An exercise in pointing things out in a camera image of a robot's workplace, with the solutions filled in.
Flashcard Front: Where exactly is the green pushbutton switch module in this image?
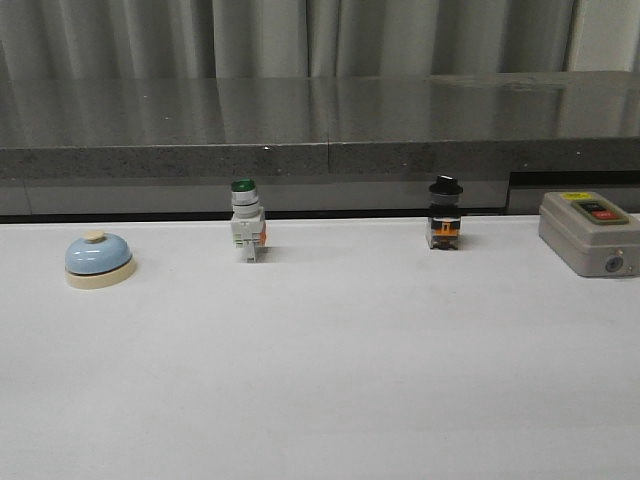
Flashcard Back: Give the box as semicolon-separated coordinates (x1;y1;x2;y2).
231;178;267;261

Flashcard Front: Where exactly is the black rotary selector switch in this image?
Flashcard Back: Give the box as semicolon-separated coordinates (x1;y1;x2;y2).
426;175;463;250

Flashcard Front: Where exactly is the grey on off switch box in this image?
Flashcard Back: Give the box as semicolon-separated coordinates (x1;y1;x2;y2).
539;191;639;278

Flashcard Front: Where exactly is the blue desk bell cream base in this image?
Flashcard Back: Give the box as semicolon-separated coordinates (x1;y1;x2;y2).
65;230;137;290

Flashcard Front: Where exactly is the grey curtain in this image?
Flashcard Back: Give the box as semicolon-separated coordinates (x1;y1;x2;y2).
1;1;639;80

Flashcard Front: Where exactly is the grey stone counter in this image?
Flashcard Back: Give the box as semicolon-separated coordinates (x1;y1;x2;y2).
1;72;639;222

